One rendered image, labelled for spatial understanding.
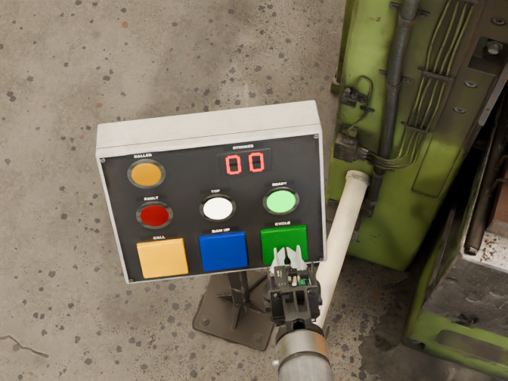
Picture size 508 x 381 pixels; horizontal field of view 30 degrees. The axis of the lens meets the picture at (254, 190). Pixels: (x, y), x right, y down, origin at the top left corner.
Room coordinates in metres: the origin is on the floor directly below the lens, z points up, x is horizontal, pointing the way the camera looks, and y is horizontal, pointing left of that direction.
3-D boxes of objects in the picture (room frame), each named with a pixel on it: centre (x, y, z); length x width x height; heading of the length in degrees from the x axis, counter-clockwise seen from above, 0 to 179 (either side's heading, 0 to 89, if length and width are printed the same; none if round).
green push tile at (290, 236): (0.43, -0.04, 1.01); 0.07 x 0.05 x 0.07; 92
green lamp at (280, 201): (0.47, -0.04, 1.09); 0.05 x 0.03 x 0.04; 67
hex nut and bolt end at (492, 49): (0.63, -0.37, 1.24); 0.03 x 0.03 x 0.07; 67
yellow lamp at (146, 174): (0.51, 0.16, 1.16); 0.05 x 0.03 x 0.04; 67
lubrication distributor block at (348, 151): (0.67, -0.19, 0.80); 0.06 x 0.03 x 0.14; 67
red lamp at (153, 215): (0.47, 0.16, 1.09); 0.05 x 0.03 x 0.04; 67
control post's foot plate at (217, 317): (0.55, 0.06, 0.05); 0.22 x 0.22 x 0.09; 67
